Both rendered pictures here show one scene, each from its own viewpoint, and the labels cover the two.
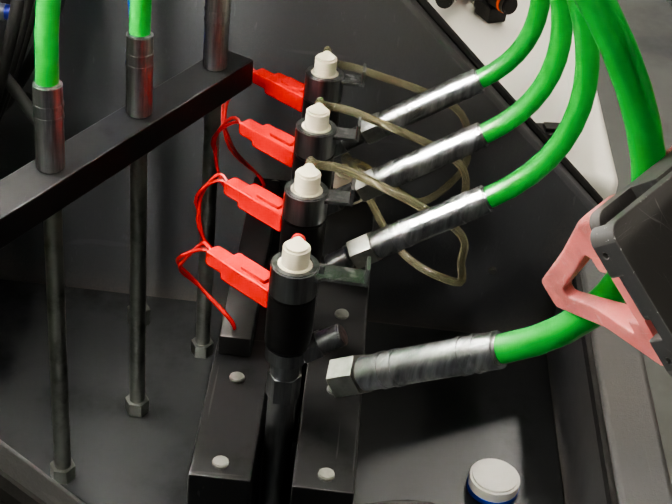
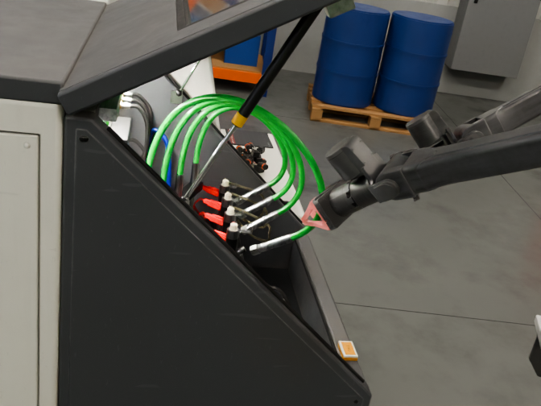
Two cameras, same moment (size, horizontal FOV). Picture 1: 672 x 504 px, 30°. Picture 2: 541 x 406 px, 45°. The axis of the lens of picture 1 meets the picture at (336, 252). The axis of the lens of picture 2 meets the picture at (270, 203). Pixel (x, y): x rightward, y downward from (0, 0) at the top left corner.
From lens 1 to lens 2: 0.77 m
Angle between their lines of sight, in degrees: 15
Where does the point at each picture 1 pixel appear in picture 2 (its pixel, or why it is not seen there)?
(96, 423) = not seen: hidden behind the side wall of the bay
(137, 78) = (179, 186)
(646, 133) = (321, 184)
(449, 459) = not seen: hidden behind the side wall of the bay
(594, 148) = (298, 208)
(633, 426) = (318, 277)
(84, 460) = not seen: hidden behind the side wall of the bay
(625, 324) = (320, 224)
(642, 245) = (323, 204)
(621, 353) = (312, 261)
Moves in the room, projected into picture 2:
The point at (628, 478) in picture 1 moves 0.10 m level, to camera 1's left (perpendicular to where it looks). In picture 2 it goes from (319, 288) to (278, 286)
